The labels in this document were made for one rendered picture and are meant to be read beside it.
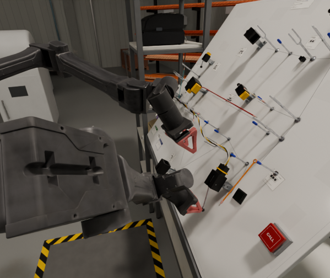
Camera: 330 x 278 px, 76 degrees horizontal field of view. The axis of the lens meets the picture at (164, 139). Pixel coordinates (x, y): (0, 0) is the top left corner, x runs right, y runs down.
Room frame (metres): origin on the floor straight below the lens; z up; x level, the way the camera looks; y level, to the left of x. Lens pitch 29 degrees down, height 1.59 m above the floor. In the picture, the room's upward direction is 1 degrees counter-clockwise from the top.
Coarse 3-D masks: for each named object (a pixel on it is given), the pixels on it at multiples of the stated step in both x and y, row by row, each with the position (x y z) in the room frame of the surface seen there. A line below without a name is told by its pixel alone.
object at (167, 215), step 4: (164, 200) 1.03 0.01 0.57; (164, 204) 1.04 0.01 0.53; (164, 208) 1.04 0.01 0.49; (168, 208) 0.94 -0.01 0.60; (164, 212) 1.05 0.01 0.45; (168, 212) 0.94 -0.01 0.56; (164, 216) 1.05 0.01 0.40; (168, 216) 0.94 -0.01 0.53; (168, 220) 0.94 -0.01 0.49; (172, 220) 0.84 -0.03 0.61; (168, 224) 0.94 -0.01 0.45; (172, 224) 0.84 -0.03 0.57; (168, 228) 0.94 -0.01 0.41; (172, 228) 0.84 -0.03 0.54; (172, 232) 0.84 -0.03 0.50; (172, 236) 0.84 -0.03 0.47; (172, 240) 0.84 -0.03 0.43
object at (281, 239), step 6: (264, 228) 0.37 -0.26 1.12; (270, 228) 0.37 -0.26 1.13; (276, 228) 0.36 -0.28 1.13; (258, 234) 0.37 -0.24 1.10; (264, 234) 0.36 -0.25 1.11; (270, 234) 0.35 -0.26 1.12; (276, 234) 0.35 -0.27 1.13; (282, 234) 0.34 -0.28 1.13; (264, 240) 0.35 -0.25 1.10; (270, 240) 0.34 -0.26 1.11; (276, 240) 0.34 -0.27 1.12; (282, 240) 0.33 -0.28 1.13; (270, 246) 0.33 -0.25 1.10; (276, 246) 0.33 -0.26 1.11
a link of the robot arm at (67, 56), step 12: (60, 48) 0.76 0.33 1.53; (60, 60) 0.74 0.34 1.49; (72, 60) 0.73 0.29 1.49; (84, 60) 0.73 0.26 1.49; (60, 72) 0.78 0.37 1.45; (72, 72) 0.71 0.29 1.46; (84, 72) 0.66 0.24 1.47; (96, 72) 0.64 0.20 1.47; (108, 72) 0.65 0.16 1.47; (96, 84) 0.63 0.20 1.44; (108, 84) 0.59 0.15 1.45; (120, 84) 0.56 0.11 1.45; (120, 96) 0.57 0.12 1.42; (132, 96) 0.53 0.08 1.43; (132, 108) 0.54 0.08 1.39
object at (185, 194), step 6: (180, 192) 0.50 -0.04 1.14; (186, 192) 0.51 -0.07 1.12; (168, 198) 0.48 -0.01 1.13; (174, 198) 0.48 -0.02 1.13; (180, 198) 0.49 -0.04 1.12; (186, 198) 0.50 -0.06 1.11; (192, 198) 0.48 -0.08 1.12; (174, 204) 0.51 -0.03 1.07; (180, 204) 0.49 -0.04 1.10; (186, 204) 0.48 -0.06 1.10; (192, 204) 0.47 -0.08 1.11; (180, 210) 0.47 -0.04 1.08
